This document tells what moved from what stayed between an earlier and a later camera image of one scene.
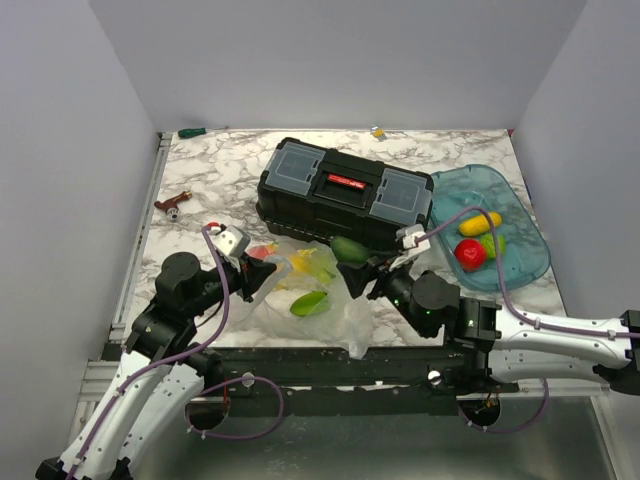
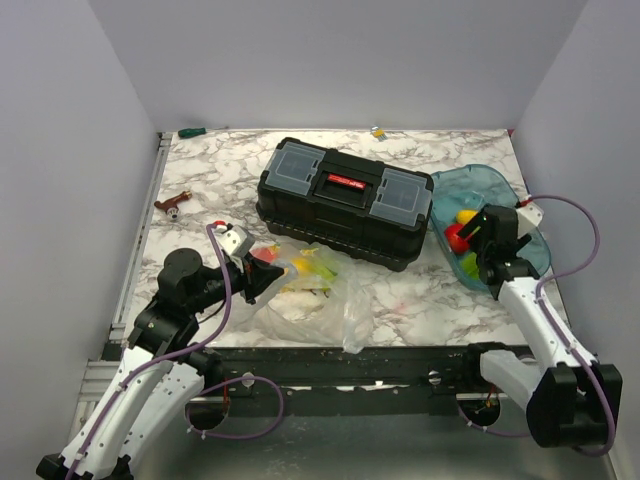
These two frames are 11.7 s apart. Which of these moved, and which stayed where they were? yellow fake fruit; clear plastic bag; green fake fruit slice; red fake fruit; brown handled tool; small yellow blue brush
Moved: red fake fruit; green fake fruit slice
Stayed: small yellow blue brush; yellow fake fruit; brown handled tool; clear plastic bag
